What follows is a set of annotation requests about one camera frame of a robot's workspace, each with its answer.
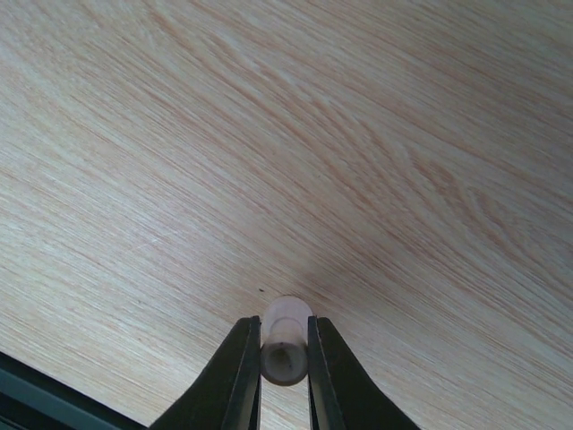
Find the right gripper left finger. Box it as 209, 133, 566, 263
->
150, 316, 261, 430

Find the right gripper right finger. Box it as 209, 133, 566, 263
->
307, 316, 418, 430

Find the white piece table bottom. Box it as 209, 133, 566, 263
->
261, 296, 313, 386

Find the black aluminium frame rail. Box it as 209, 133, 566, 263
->
1, 353, 145, 430

